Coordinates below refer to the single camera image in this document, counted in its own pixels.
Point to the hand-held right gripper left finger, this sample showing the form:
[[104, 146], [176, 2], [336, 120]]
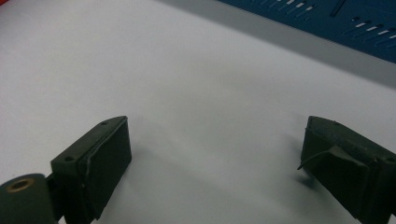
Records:
[[102, 161]]

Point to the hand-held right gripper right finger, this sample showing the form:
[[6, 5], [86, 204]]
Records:
[[351, 174]]

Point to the blue file rack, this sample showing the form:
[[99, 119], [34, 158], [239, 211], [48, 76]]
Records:
[[327, 28]]

